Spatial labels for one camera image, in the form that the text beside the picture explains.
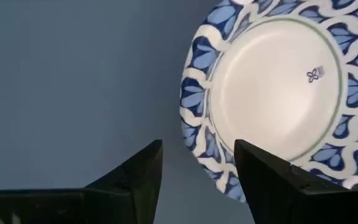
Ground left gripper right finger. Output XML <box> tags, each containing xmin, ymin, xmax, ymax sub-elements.
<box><xmin>233</xmin><ymin>139</ymin><xmax>358</xmax><ymax>224</ymax></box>

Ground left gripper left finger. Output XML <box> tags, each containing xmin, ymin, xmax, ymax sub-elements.
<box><xmin>0</xmin><ymin>139</ymin><xmax>164</xmax><ymax>224</ymax></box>

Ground blue white patterned plate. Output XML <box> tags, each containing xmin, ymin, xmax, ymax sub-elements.
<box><xmin>178</xmin><ymin>0</ymin><xmax>358</xmax><ymax>203</ymax></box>

